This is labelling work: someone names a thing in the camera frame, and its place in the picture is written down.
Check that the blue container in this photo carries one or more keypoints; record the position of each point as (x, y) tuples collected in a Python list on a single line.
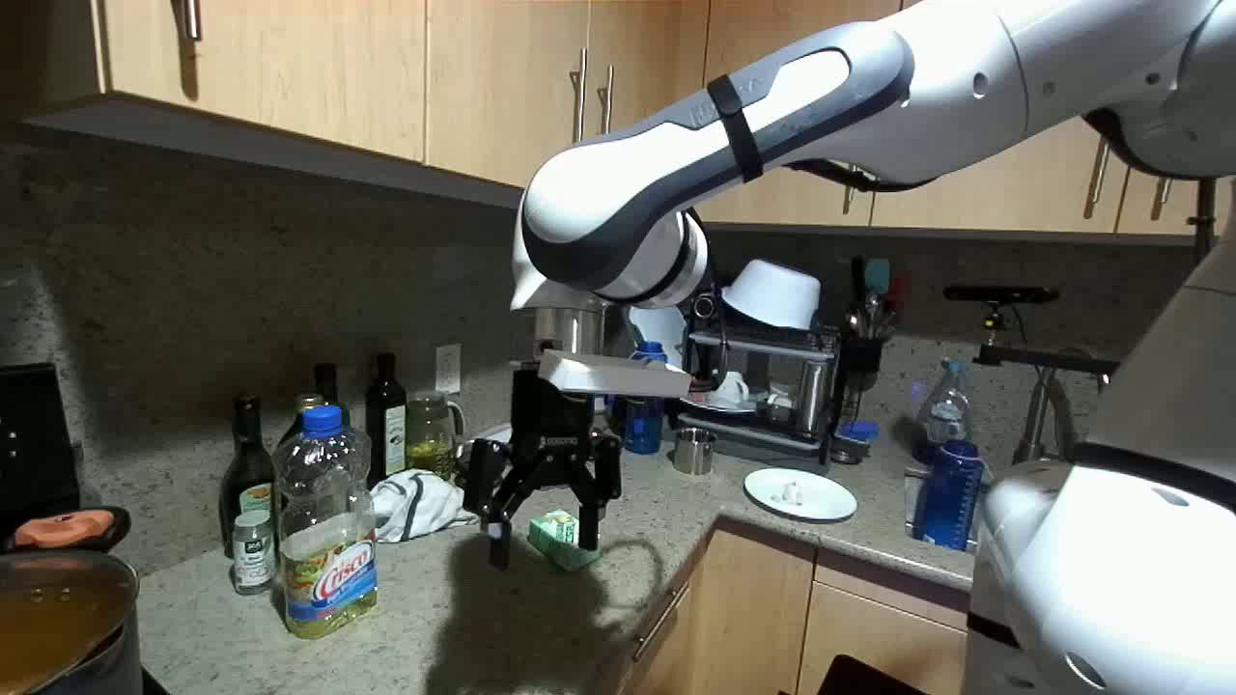
[(947, 500)]

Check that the blue plastic bottle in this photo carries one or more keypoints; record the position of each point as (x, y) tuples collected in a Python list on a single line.
[(644, 428)]

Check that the dark olive oil bottle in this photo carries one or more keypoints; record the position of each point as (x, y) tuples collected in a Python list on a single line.
[(386, 428)]

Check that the small spice jar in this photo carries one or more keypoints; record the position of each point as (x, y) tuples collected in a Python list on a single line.
[(253, 551)]

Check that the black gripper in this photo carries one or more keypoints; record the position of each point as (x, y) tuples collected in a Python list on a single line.
[(555, 419)]

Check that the white bowl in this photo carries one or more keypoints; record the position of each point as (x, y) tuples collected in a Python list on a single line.
[(774, 295)]

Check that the black stereo camera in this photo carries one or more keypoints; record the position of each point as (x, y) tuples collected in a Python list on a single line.
[(1001, 295)]

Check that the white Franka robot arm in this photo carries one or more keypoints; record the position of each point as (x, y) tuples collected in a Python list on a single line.
[(796, 92)]

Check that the black box appliance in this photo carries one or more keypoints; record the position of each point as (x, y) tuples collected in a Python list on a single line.
[(34, 438)]

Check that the metal dish rack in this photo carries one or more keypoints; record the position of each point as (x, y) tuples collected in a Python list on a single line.
[(774, 387)]

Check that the glass pitcher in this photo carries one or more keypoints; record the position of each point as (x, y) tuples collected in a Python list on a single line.
[(433, 438)]

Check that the clear plastic jar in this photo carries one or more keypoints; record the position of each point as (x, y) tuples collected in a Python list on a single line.
[(325, 542)]

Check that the small jar blue lid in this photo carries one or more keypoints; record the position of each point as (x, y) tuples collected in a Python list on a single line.
[(854, 447)]

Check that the clear bottle blue cap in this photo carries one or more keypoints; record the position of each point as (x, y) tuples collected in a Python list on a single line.
[(947, 407)]

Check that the grey cooking pot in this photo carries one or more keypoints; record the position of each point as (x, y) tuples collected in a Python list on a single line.
[(65, 632)]

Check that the white dish cloth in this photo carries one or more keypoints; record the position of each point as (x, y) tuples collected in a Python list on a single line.
[(412, 502)]

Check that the orange red pot holder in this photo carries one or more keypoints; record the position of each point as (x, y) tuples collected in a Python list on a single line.
[(65, 527)]

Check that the green juice box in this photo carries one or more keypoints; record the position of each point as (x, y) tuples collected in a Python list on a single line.
[(555, 531)]

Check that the white wall outlet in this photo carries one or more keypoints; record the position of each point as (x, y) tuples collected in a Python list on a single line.
[(444, 370)]

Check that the wooden lower cabinets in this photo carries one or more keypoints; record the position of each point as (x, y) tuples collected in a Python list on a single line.
[(774, 605)]

